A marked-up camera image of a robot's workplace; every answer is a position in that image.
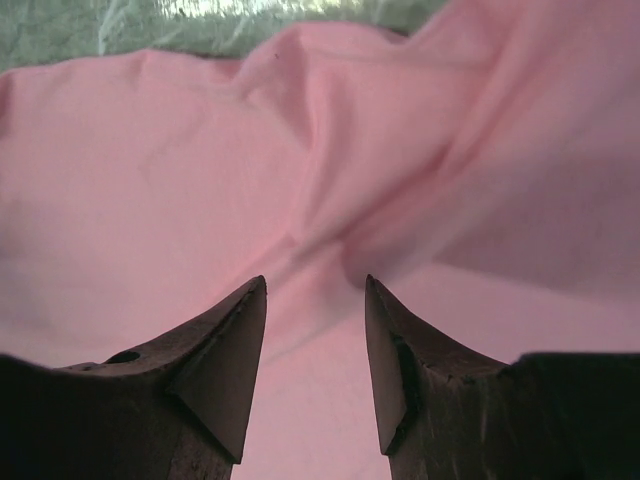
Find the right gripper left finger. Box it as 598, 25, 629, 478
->
1, 276, 267, 479

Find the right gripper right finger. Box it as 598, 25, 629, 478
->
365, 277, 639, 479

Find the pink t shirt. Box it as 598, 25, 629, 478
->
1, 1, 639, 479

